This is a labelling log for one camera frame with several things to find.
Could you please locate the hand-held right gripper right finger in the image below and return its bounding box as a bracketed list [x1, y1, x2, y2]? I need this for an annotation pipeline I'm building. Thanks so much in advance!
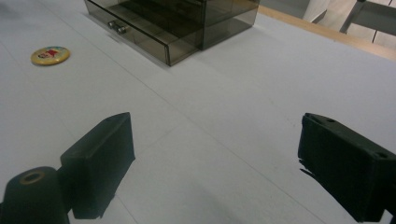
[297, 112, 396, 223]

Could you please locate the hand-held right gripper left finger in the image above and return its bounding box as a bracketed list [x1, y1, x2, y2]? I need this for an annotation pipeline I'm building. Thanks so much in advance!
[57, 111, 136, 220]

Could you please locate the round yellow cartoon badge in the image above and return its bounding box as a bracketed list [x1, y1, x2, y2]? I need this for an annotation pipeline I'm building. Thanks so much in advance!
[30, 46, 71, 66]

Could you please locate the smoked clear acrylic drawer box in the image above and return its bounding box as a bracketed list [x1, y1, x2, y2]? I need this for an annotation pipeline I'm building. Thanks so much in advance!
[83, 0, 261, 67]

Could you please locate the grey metal stand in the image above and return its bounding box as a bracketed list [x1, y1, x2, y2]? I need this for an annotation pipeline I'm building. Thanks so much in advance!
[339, 0, 396, 36]

